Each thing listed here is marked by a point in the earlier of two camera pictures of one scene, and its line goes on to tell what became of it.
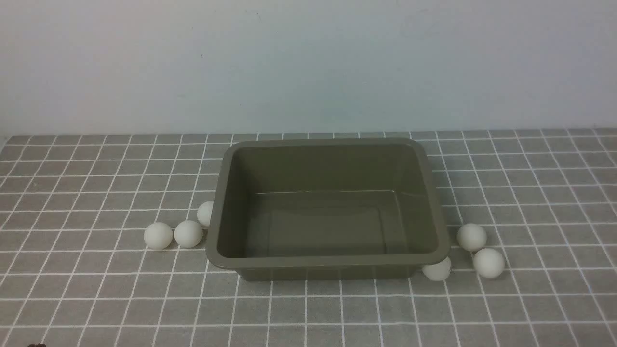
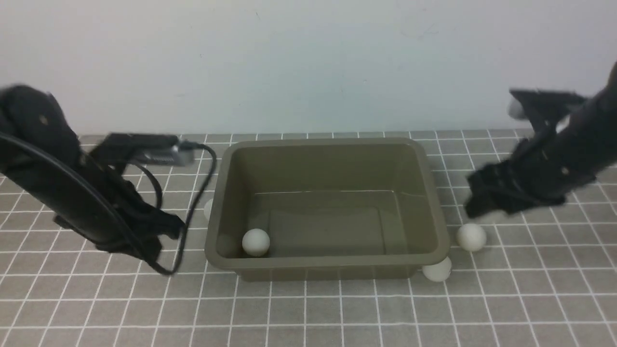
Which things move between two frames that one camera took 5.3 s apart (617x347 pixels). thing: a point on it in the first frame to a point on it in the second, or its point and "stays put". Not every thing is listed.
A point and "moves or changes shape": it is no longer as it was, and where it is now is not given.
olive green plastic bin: (327, 209) stays put
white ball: (438, 272) stays put
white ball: (204, 212) moves or changes shape
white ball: (188, 234) to (256, 242)
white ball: (471, 237) stays put
